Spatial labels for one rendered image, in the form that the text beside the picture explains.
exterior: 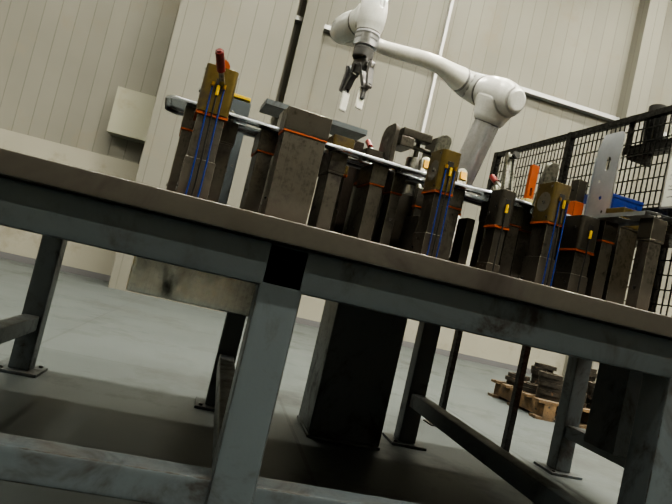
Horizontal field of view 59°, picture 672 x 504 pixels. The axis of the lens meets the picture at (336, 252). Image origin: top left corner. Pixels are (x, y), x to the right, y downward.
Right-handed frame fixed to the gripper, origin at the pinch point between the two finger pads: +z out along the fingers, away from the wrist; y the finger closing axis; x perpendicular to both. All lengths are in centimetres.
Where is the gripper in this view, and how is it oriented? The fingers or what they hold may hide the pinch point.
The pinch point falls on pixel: (351, 103)
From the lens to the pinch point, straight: 217.3
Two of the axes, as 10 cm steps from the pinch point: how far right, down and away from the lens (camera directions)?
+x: 7.5, 2.1, 6.3
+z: -2.3, 9.7, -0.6
